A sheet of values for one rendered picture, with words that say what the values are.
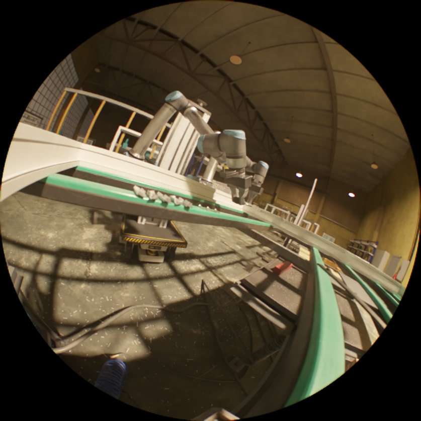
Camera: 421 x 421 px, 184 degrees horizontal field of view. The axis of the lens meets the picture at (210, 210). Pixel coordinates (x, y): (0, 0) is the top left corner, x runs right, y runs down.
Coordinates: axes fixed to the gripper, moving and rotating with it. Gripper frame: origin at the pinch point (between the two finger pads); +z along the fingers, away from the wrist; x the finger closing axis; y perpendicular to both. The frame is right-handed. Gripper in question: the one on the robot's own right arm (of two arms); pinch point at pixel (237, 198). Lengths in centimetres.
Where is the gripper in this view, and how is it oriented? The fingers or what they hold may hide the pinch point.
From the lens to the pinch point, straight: 67.5
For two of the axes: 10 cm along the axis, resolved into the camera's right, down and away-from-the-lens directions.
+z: 1.2, 8.3, 5.5
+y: 7.6, -4.3, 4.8
